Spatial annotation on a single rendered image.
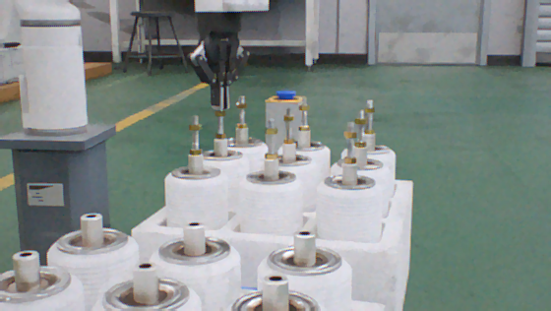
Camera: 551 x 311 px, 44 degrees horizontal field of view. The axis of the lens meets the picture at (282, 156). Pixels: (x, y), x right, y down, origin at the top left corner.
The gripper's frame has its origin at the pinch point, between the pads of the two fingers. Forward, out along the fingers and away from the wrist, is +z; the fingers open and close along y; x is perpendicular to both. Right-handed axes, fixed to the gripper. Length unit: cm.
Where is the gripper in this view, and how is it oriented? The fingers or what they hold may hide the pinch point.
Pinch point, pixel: (220, 97)
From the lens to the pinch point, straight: 113.9
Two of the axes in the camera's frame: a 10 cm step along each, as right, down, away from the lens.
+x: 7.9, 1.4, -6.0
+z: 0.0, 9.7, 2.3
